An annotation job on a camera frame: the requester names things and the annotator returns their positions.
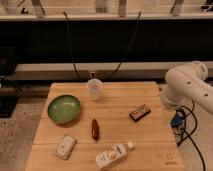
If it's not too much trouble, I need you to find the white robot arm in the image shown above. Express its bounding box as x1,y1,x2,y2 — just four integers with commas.
161,61,213,115

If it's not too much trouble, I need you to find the clear plastic cup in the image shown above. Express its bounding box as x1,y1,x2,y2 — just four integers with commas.
86,79,103,100

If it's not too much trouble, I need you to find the black orange eraser block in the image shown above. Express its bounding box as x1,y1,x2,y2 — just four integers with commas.
129,104,151,121

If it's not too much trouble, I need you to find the red brown sausage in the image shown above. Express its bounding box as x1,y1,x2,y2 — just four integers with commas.
92,119,99,141

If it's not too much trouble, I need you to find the green bowl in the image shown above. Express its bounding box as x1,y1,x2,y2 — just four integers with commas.
47,95,81,124

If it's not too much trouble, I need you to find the white plastic bottle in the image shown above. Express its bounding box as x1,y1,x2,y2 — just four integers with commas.
95,142,134,169

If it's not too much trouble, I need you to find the blue device on floor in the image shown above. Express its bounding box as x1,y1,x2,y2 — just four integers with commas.
170,110,185,127

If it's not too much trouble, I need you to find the black cart at left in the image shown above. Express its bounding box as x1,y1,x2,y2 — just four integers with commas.
0,46,21,118

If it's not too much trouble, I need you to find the white wall rail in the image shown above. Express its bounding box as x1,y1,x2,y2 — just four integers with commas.
10,61,184,81

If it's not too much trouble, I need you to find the left black hanging cable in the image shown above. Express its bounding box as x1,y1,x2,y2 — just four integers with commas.
62,11,82,81

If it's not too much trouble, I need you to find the black hanging cable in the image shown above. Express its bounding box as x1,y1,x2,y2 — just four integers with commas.
105,10,142,81
62,11,82,81

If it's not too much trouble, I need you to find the right black hanging cable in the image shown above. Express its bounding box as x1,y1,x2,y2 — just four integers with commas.
105,10,142,81

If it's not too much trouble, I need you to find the black floor cable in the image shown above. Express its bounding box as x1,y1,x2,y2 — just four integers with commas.
172,98,208,171

